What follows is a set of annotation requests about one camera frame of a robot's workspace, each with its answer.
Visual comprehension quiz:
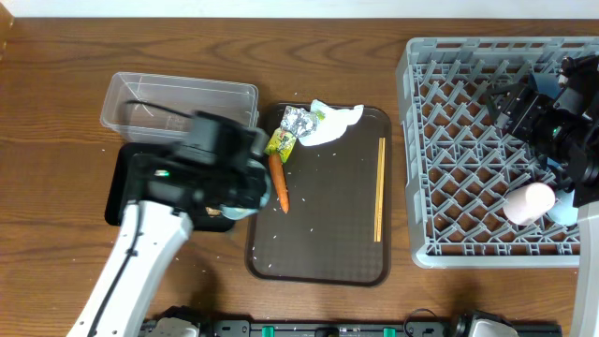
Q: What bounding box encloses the wooden chopstick right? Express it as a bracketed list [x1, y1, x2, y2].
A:
[376, 137, 387, 243]

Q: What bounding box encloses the light blue rice bowl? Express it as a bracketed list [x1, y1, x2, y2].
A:
[220, 159, 272, 221]

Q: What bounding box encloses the brown plastic serving tray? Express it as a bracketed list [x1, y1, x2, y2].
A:
[245, 107, 392, 286]

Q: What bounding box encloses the dark blue bowl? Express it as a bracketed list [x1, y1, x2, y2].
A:
[528, 73, 567, 100]

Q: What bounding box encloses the pink cup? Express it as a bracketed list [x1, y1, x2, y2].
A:
[502, 183, 555, 226]

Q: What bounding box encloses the grey dishwasher rack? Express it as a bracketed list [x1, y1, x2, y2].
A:
[396, 37, 598, 269]

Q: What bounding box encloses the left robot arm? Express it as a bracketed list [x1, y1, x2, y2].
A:
[69, 111, 271, 336]

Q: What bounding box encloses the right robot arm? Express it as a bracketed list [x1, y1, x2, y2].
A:
[483, 55, 598, 336]

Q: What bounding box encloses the clear plastic bin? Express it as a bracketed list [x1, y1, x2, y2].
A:
[100, 72, 259, 143]

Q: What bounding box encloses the orange carrot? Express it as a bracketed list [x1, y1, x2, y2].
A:
[269, 153, 290, 213]

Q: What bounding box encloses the black plastic bin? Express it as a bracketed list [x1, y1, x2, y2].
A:
[104, 142, 235, 232]

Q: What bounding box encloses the small blue bowl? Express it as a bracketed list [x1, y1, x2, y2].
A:
[545, 158, 581, 227]

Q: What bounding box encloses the crumpled white napkin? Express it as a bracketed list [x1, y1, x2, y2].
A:
[299, 99, 364, 147]

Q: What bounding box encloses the foil snack wrapper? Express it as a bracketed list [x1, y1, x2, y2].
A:
[264, 106, 324, 163]

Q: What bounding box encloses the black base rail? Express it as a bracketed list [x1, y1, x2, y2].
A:
[139, 307, 562, 337]

